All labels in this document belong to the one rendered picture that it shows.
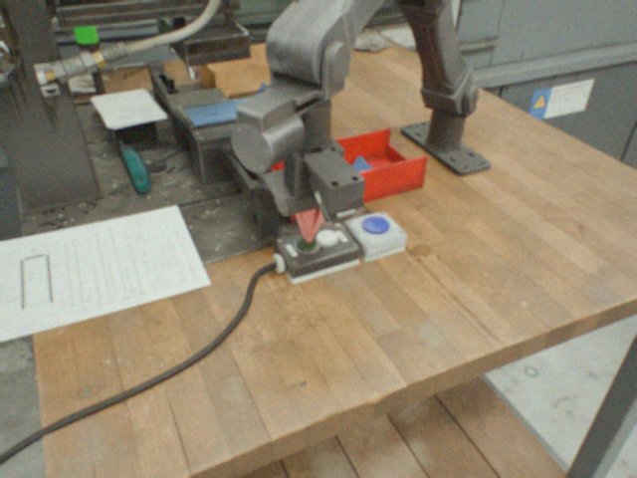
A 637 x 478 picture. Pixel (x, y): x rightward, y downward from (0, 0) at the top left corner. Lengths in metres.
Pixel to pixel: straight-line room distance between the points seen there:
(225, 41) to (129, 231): 0.32
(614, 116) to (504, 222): 1.74
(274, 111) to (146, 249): 0.35
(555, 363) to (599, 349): 0.17
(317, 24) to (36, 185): 0.53
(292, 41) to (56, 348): 0.44
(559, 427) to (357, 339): 1.22
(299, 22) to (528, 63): 1.61
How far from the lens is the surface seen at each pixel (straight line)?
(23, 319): 0.79
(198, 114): 1.02
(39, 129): 0.93
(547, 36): 2.20
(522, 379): 1.92
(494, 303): 0.77
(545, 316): 0.77
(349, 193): 0.61
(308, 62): 0.61
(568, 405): 1.91
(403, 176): 0.93
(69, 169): 0.96
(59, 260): 0.87
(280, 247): 0.77
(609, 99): 2.55
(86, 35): 1.20
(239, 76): 1.28
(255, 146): 0.60
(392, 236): 0.80
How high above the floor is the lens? 1.40
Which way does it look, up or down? 38 degrees down
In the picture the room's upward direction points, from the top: straight up
